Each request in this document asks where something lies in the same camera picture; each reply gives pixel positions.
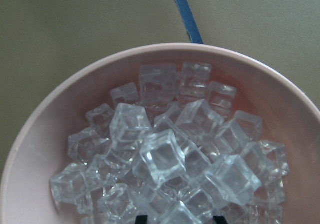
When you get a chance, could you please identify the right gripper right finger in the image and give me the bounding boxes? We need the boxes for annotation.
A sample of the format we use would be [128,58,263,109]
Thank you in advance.
[213,216,227,224]

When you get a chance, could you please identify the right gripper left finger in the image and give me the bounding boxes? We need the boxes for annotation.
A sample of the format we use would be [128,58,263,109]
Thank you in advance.
[135,215,148,224]

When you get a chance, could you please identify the clear ice cubes pile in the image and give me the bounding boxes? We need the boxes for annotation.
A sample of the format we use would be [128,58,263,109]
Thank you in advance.
[50,62,289,224]

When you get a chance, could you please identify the pink bowl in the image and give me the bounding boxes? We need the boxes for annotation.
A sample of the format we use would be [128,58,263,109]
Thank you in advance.
[0,43,320,224]

